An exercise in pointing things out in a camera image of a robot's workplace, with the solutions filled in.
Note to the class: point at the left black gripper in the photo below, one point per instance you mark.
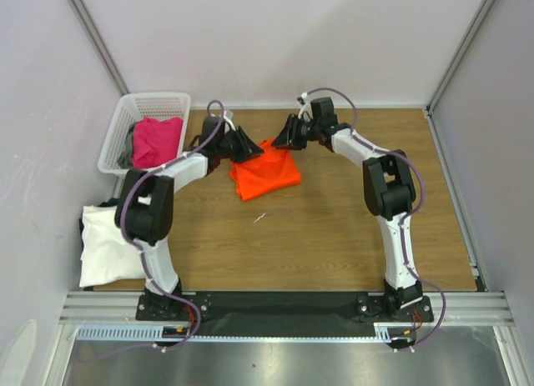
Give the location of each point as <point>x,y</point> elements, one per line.
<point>247,148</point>

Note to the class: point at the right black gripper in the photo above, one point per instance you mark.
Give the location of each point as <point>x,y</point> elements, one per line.
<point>294,131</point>

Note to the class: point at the orange t shirt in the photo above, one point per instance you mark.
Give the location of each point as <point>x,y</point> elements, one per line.
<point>272,170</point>

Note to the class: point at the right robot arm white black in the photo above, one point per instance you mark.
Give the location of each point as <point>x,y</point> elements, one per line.
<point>389,191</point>

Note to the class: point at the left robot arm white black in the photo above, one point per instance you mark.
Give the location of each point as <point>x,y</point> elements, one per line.
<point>145,210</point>

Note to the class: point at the small white scrap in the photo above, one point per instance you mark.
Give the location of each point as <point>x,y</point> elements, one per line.
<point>259,218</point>

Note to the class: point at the pink t shirt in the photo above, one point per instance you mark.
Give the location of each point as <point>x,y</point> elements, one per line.
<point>156,142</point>

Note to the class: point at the grey t shirt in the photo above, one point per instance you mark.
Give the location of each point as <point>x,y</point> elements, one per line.
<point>124,160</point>

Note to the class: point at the white plastic laundry basket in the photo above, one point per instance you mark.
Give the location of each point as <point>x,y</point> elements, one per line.
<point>132,108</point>

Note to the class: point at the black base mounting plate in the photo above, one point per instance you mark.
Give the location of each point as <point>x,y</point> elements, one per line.
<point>370,308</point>

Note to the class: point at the folded white t shirt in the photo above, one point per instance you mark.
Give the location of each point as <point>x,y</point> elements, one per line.
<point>106,256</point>

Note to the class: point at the white cable duct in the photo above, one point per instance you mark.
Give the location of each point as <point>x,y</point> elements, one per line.
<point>355,333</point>

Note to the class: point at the aluminium frame rail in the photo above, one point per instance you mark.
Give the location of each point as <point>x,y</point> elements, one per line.
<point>118,307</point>

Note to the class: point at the left aluminium corner post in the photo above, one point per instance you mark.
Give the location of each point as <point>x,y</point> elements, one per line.
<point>96,39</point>

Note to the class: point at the aluminium corner post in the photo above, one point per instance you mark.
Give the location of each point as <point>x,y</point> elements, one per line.
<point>96,39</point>
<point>461,51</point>

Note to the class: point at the right aluminium corner post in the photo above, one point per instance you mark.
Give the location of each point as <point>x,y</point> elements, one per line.
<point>461,51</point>

